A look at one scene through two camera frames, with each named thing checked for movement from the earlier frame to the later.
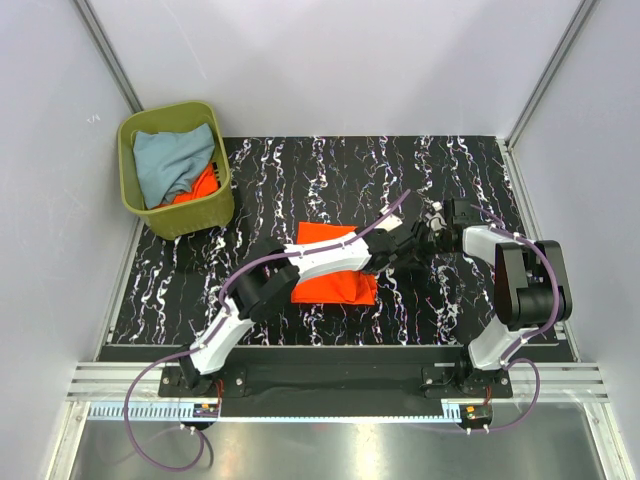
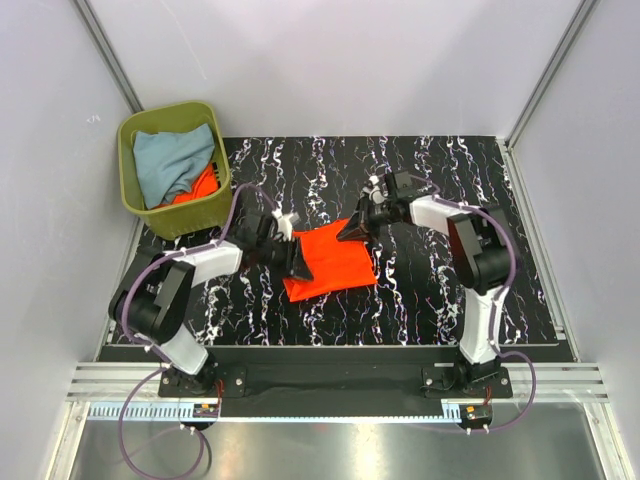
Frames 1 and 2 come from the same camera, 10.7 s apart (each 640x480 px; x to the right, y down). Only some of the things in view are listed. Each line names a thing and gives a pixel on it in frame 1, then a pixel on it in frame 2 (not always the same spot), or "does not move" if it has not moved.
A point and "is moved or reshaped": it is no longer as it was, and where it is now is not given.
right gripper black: x=420 y=228 to x=357 y=228
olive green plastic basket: x=187 y=217 does not move
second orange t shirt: x=204 y=183 does not move
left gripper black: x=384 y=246 to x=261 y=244
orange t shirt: x=356 y=287 is moved or reshaped
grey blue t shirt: x=168 y=163 does not move
